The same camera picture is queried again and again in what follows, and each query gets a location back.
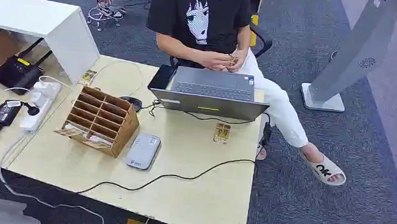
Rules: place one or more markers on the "person's right hand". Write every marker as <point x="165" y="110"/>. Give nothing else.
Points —
<point x="215" y="60"/>

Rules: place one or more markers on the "person's left hand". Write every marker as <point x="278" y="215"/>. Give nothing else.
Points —
<point x="240" y="57"/>

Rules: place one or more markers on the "small stack of cards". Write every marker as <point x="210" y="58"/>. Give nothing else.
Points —
<point x="233" y="60"/>

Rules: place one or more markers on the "grey laptop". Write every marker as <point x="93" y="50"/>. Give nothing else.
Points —
<point x="210" y="91"/>

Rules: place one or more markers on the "seated person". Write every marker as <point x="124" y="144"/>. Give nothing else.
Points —
<point x="200" y="5"/>

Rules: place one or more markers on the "gold card stack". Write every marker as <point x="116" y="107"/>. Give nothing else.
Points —
<point x="221" y="133"/>

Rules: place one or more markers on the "black laptop power brick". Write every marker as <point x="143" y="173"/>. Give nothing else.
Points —
<point x="266" y="134"/>

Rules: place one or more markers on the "black computer mouse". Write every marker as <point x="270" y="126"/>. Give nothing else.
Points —
<point x="132" y="102"/>

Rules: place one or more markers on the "grey portable drive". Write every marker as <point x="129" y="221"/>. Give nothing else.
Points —
<point x="143" y="151"/>

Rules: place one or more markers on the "grey floor stand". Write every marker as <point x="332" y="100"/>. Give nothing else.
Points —
<point x="356" y="49"/>

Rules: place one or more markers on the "wooden card box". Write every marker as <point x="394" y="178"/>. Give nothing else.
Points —
<point x="112" y="125"/>

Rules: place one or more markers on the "chrome stool base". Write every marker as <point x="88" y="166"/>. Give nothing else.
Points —
<point x="99" y="15"/>

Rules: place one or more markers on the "single printed card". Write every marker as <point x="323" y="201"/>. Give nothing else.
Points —
<point x="87" y="77"/>

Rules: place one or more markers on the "white slide sandal with print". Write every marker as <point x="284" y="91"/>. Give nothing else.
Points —
<point x="324" y="170"/>

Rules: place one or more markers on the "cards in wooden box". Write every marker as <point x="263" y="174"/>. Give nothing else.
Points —
<point x="67" y="129"/>

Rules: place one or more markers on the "white plug charger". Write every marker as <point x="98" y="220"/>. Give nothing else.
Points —
<point x="48" y="88"/>

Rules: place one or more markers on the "white power strip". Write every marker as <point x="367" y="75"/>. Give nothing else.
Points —
<point x="37" y="112"/>

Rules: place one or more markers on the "white desk shelf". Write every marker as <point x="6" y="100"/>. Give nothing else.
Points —
<point x="32" y="16"/>

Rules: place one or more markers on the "black plug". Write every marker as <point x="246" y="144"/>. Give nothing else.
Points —
<point x="32" y="109"/>

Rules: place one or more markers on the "black router with antennas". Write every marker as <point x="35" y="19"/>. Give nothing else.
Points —
<point x="17" y="72"/>

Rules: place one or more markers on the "black power adapter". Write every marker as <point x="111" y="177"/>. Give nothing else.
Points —
<point x="5" y="113"/>

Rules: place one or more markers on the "yellow post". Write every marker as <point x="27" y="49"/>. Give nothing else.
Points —
<point x="254" y="30"/>

